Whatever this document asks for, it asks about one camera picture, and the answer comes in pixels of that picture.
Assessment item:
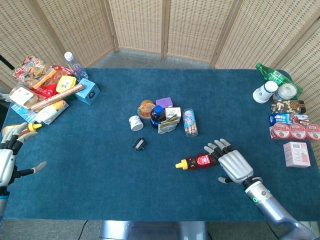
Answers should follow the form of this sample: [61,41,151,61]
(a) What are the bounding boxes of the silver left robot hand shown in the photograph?
[0,122,48,187]

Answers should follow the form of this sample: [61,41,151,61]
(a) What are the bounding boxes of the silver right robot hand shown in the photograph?
[203,138,255,185]

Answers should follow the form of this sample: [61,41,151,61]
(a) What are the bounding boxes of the dark sauce bottle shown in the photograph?
[175,153,220,172]

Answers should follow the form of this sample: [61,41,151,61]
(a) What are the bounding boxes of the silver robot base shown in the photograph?
[100,220,210,240]

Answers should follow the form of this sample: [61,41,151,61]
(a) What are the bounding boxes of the yellow-capped bottle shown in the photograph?
[1,122,43,137]

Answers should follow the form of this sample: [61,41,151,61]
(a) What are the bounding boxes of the blue-capped dark drink bottle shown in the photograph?
[150,105,167,130]

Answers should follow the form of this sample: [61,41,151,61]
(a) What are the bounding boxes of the green plastic soda bottle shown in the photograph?
[255,62,303,100]

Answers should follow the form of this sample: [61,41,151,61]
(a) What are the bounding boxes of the clear water bottle white cap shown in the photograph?
[64,51,89,81]

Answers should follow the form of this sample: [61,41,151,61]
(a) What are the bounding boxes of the light blue striped packet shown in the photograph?
[10,103,38,124]

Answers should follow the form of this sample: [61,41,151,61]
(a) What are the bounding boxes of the packaged bread white label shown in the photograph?
[9,86,41,110]

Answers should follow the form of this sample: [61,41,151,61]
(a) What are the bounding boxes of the white yellow snack packet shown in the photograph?
[34,99,70,126]

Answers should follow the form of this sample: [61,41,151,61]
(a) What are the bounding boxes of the clear wafer stick canister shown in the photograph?
[182,107,199,138]

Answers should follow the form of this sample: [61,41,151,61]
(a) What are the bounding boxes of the pink carton box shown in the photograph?
[283,141,311,168]

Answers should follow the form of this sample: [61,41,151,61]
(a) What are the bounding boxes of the blue white snack box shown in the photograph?
[268,113,310,126]

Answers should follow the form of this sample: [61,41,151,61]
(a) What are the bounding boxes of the red yogurt cup pack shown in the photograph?
[269,122,320,141]

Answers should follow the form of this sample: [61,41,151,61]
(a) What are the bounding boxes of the long brown wrapped stick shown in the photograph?
[30,83,85,112]

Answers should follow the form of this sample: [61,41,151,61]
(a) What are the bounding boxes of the beige snack pouch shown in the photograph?
[157,114,181,134]

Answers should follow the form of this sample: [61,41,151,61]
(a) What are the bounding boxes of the white paper cup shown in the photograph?
[252,80,279,104]

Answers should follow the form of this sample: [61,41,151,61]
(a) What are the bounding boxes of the dark chocolate snack box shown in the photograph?
[270,99,307,115]

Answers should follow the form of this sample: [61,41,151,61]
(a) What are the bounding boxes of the white green small carton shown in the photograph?
[164,107,182,120]

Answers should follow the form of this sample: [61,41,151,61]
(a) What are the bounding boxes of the colourful candy bag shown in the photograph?
[12,55,57,89]

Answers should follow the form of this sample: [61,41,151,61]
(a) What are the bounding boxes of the yellow lidded container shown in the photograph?
[55,75,77,94]

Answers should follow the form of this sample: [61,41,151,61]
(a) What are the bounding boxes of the purple small box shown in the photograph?
[155,96,175,109]

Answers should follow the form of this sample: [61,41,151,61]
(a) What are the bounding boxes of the blue felt table mat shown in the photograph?
[2,67,320,222]

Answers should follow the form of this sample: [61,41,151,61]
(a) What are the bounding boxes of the small black binder clip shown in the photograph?
[132,137,147,152]

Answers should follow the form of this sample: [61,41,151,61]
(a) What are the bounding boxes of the light blue box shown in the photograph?
[74,77,101,106]

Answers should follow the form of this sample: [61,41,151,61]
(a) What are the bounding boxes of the orange jelly cup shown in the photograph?
[137,99,156,120]

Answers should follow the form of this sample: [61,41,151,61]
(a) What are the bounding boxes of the white round jar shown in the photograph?
[128,115,145,132]

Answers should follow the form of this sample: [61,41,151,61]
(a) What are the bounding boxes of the woven bamboo folding screen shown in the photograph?
[0,0,320,131]

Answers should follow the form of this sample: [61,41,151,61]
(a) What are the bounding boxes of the black cable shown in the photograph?
[77,219,90,240]

